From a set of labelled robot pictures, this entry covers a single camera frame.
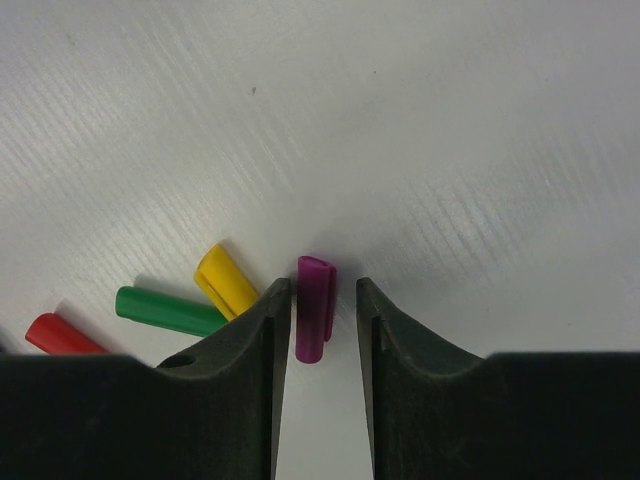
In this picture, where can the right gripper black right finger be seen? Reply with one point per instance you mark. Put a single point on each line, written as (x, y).
(436, 411)

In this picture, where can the red pen cap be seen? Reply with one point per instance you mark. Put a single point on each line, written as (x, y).
(52, 334)

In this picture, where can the green pen cap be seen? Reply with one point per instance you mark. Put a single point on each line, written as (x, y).
(167, 312)

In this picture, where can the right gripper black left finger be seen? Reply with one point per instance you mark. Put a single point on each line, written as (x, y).
(210, 411)

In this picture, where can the purple pen cap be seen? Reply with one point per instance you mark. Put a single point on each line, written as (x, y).
(315, 307)

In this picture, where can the yellow pen cap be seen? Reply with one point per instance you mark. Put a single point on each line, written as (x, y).
(224, 284)

